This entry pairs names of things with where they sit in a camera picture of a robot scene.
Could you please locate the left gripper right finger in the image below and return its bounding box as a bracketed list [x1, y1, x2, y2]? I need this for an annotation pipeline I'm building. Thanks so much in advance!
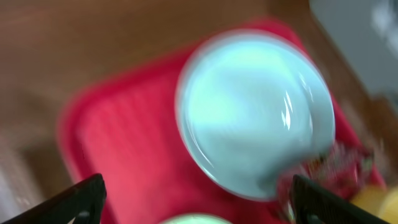
[290, 175, 387, 224]

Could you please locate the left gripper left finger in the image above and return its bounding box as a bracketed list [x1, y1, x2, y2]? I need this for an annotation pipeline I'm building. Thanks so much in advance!
[3, 174, 106, 224]

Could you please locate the red snack wrapper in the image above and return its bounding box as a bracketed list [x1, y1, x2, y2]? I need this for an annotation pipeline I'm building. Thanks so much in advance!
[277, 141, 374, 223]

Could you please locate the yellow plastic cup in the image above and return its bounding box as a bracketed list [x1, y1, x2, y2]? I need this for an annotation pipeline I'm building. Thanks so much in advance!
[351, 185, 398, 224]

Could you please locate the light blue plate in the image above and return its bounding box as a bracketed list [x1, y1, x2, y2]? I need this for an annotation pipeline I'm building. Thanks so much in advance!
[175, 29, 336, 201]

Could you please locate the grey dishwasher rack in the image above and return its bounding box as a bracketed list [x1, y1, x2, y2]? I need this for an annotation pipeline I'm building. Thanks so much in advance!
[309, 0, 397, 110]

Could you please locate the red serving tray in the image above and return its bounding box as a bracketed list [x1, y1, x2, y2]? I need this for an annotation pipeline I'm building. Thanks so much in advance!
[59, 19, 385, 223]

